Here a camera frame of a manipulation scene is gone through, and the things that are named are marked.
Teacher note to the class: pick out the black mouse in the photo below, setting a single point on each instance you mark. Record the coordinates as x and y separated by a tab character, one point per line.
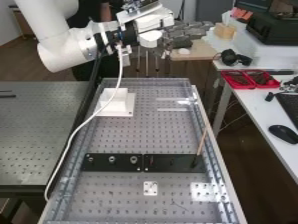
284	133

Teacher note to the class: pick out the small white box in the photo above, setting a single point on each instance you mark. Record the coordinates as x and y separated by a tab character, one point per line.
116	105

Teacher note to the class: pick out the clear box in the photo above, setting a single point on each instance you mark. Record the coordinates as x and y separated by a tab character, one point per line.
133	81

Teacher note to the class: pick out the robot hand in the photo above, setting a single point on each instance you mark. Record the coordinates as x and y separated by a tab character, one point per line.
151	20

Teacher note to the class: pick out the red tray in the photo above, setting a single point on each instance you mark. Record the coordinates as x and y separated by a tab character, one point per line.
237	80
266	78

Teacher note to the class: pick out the small black object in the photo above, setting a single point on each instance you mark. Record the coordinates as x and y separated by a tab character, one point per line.
269	96

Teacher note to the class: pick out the small white square plate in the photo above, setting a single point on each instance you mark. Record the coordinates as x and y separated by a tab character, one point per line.
151	189

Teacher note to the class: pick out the white desk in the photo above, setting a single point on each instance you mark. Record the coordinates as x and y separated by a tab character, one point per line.
270	56
261	113

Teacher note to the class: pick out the thin stick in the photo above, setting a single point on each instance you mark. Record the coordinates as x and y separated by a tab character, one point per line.
202	143

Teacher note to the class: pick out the wooden desk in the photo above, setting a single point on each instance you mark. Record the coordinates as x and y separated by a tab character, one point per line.
200	50

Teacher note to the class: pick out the black plate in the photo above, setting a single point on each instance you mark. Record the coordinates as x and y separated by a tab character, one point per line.
120	166

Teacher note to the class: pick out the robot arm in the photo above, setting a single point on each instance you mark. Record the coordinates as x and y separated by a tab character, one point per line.
57	33

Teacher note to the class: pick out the orange sticky notes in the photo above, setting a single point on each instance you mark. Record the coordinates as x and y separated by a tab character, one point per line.
241	14

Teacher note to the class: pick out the black headphones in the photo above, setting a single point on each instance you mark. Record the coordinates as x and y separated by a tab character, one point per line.
230	56

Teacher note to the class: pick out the black keyboard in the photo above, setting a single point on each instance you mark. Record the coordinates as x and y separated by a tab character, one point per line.
290	110

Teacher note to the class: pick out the black case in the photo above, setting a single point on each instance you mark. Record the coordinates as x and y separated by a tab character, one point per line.
274	30

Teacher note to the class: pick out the wooden block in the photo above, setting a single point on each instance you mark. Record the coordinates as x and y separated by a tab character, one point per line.
224	30

